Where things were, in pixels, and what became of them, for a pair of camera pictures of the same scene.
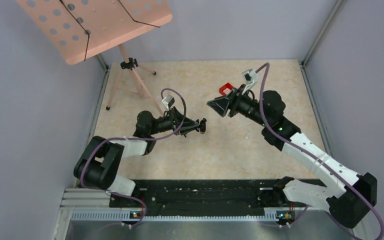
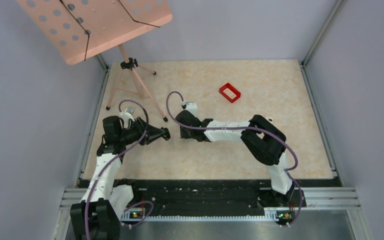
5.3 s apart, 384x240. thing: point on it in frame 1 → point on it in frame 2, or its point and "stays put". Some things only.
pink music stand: (78, 29) stays put
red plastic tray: (226, 89) stays put
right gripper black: (220, 105) → (184, 135)
